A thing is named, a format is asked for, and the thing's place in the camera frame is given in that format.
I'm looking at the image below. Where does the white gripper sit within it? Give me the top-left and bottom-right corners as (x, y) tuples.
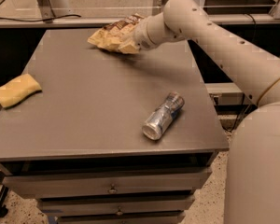
(118, 16), (156, 54)

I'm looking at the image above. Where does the brown sea salt chip bag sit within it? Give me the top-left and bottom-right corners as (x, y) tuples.
(88, 14), (144, 53)

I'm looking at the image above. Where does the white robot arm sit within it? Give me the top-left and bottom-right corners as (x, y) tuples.
(122, 0), (280, 224)

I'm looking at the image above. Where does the silver blue redbull can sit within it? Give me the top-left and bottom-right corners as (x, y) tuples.
(142, 91), (185, 140)

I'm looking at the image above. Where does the grey drawer cabinet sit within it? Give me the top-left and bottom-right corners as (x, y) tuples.
(0, 25), (231, 224)

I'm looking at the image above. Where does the yellow sponge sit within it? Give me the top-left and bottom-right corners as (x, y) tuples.
(0, 74), (42, 108)

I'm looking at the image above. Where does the middle grey drawer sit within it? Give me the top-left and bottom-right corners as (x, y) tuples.
(37, 193), (194, 217)

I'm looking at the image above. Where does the grey drawer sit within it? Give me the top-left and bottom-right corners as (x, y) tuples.
(37, 193), (194, 217)
(57, 211), (185, 224)
(3, 167), (212, 199)

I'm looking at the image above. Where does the top grey drawer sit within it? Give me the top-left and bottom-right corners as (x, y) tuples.
(3, 167), (212, 199)

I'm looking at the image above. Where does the bottom grey drawer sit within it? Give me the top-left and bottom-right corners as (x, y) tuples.
(57, 211), (185, 224)

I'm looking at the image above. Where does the black stand foot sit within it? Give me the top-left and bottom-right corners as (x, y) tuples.
(0, 186), (8, 217)

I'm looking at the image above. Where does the black cable on rail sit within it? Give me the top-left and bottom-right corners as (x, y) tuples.
(0, 13), (82, 23)

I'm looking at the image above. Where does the metal frame rail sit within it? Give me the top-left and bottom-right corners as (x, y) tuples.
(0, 14), (280, 29)

